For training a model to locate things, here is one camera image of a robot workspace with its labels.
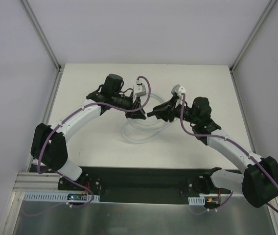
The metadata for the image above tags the left white cable duct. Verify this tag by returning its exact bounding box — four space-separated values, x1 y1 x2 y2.
23 192 100 203

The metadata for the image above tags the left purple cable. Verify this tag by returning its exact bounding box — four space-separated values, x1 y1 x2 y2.
21 75 152 216

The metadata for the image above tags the left aluminium frame post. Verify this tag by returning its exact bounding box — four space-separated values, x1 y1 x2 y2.
19 0 65 71

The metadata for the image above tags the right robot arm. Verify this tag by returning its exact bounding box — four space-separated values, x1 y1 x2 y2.
126 94 278 208

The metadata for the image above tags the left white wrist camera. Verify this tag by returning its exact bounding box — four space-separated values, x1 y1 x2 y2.
133 84 146 99

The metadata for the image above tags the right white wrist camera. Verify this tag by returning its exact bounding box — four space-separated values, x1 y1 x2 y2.
171 84 186 100

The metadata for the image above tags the aluminium frame post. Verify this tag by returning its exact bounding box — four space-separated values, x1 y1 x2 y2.
19 0 65 71
229 0 278 73

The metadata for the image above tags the white cable duct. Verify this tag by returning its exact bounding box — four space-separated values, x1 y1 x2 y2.
23 192 100 203
188 196 206 206

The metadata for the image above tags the black T-shaped hose fitting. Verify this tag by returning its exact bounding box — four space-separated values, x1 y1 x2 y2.
147 112 155 117

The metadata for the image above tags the white hose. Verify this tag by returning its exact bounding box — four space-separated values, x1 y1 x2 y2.
120 92 174 144

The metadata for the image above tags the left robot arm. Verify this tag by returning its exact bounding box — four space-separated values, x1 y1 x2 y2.
30 74 151 190

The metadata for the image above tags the right aluminium frame post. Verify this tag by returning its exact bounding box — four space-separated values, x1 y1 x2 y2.
229 0 278 73

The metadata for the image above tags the right white cable duct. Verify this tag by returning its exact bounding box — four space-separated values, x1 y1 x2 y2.
188 196 206 206

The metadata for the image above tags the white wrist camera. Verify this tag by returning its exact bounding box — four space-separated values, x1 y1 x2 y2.
133 84 146 99
171 84 186 100

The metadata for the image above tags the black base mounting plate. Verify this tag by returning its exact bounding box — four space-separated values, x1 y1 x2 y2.
28 165 263 204

